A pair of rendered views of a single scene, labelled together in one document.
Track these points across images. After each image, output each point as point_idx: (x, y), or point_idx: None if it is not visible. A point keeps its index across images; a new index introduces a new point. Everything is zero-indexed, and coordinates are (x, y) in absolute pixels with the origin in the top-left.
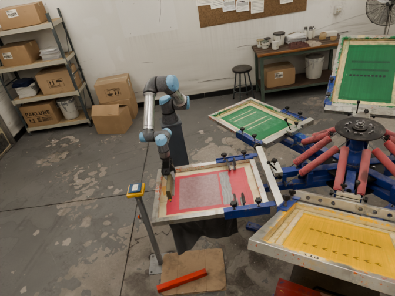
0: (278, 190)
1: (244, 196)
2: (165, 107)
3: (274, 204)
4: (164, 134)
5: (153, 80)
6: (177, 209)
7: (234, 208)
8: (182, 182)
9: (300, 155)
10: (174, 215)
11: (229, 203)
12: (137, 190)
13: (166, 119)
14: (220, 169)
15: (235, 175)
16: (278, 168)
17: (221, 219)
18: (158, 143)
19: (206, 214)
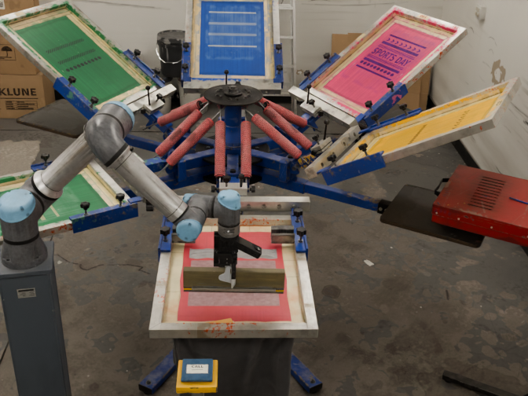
0: (278, 196)
1: (280, 225)
2: (35, 218)
3: None
4: (210, 196)
5: (113, 119)
6: (280, 307)
7: (302, 239)
8: (200, 302)
9: (220, 162)
10: (293, 310)
11: (276, 253)
12: (210, 363)
13: (40, 248)
14: (180, 255)
15: (206, 242)
16: (236, 184)
17: None
18: (240, 201)
19: (306, 269)
